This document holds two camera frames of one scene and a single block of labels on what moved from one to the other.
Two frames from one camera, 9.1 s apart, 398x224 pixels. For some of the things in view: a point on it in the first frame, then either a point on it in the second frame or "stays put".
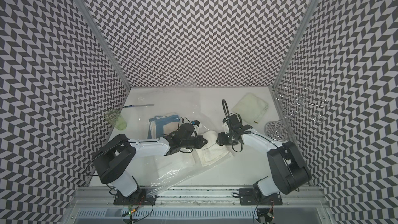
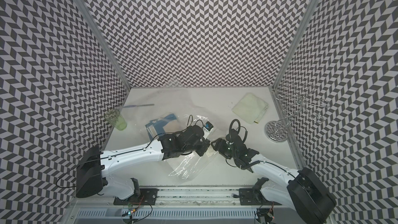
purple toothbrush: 145,105 stays put
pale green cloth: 250,107 stays put
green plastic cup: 113,116 stays put
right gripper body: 227,139 -> 224,150
